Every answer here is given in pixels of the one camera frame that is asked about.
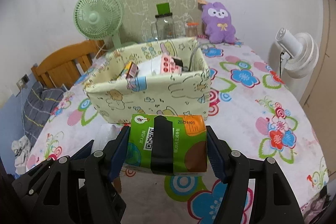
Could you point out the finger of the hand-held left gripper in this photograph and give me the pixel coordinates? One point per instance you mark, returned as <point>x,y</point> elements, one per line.
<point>84,150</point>

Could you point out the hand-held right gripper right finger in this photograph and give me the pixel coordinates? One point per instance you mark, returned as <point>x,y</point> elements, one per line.
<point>213,155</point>

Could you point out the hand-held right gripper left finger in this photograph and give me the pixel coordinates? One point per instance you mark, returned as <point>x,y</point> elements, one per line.
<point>118,158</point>

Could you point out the green tissue pack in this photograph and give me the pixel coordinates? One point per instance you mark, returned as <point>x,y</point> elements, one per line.
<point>191,150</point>

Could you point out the yellow printed fabric storage box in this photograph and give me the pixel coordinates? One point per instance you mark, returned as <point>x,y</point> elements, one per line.
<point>157,92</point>

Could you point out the pink dotted pack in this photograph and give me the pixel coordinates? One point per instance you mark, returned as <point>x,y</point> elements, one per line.
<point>168,64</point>

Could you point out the white plastic bag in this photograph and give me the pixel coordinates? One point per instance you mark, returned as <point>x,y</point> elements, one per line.
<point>105,134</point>

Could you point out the grey plaid pillow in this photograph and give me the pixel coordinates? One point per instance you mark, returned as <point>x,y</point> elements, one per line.
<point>39,108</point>

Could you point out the white grey crumpled cloth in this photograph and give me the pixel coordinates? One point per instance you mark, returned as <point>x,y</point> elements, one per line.
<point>19,146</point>

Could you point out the small yellow orange box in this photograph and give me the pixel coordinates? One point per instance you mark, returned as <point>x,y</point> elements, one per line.
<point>131,70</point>

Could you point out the grey patterned cloth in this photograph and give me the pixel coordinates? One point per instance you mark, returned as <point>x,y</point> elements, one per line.
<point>315,204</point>

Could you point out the small container with orange lid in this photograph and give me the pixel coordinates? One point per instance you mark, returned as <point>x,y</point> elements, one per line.
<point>191,29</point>

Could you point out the purple plush rabbit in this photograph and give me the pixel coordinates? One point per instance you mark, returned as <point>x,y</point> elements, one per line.
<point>218,27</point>

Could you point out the white standing fan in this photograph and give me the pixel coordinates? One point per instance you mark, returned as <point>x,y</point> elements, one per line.
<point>302,56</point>

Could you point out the green desk fan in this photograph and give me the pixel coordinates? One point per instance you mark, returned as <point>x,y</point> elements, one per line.
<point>92,16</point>

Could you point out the glass jar with green lid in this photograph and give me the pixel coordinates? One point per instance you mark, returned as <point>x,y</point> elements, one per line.
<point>164,27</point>

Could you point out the beige wardrobe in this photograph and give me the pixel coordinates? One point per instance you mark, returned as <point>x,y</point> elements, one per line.
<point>328,56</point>

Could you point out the green printed cardboard sheet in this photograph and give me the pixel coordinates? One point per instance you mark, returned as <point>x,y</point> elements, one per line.
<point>141,3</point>

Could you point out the dark wall socket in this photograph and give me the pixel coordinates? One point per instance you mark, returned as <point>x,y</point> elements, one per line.
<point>25,79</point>

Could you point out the white wall socket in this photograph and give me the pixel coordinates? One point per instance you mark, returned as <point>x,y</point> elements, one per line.
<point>19,83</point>

